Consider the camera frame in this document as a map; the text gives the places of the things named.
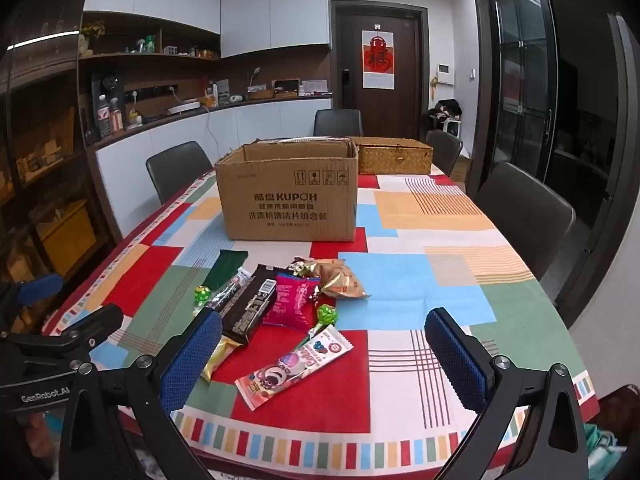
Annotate brown cardboard box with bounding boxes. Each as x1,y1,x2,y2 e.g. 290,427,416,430
215,137,360,242

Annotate teal cloth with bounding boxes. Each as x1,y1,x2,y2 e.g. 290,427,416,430
585,424,626,480

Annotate colourful patchwork tablecloth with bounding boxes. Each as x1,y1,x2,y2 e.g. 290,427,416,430
42,162,601,471

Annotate wooden display cabinet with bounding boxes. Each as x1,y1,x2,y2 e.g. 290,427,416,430
0,10,103,311

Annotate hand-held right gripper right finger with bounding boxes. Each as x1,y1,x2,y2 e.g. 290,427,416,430
424,307,593,480

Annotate green snack packet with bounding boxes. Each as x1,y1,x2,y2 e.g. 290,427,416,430
202,249,249,293

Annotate white upper cabinets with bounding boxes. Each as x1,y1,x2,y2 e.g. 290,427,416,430
82,0,332,59

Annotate dark brown snack packet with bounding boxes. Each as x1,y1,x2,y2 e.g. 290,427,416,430
220,263,279,346

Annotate clear wrapped snack bar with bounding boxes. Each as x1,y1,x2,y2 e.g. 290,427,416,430
207,267,252,313

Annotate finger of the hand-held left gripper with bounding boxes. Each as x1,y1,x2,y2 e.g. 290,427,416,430
0,304,124,363
0,274,65,333

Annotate dark brown door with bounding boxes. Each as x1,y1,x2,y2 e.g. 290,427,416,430
336,6,423,135

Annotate tan bread packet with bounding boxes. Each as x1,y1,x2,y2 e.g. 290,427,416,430
314,258,372,301

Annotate clear plastic water bottle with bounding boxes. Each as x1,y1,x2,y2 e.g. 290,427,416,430
97,94,112,139

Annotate magenta snack packet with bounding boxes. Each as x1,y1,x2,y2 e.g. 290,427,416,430
262,274,321,331

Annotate black framed glass door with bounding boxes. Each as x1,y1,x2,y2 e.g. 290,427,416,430
475,0,561,186

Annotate white counter cabinet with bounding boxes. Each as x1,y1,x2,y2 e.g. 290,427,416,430
95,97,333,241

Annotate cream yellow snack packet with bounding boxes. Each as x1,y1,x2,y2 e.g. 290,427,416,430
200,336,243,385

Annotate pink cartoon snack packet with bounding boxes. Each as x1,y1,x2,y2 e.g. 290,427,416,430
235,324,355,412

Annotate red and white door poster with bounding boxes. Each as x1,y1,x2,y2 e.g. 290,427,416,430
362,30,395,90

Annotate black bag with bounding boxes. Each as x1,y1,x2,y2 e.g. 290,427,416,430
433,99,463,122

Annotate dark grey chair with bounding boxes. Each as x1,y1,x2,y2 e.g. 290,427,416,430
426,130,464,177
474,162,577,281
313,109,363,137
146,141,213,206

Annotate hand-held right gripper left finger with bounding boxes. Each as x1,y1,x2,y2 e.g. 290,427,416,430
59,306,224,480

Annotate woven wicker basket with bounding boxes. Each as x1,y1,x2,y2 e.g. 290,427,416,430
348,136,434,176

